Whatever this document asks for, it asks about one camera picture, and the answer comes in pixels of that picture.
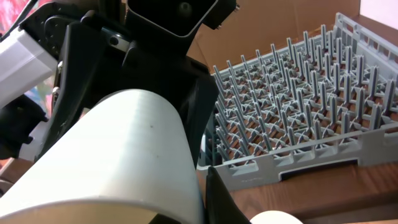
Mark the grey dish rack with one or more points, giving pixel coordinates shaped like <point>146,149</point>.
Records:
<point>328,99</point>

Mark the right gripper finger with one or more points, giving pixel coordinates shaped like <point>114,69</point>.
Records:
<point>220,206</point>

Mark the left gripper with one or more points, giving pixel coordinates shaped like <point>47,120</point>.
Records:
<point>100,56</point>

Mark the light blue bowl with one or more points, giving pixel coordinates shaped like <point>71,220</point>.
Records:
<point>126,161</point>

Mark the pink bowl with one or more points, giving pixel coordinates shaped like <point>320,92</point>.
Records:
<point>274,217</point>

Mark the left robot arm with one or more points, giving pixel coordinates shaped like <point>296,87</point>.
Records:
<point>30,78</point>

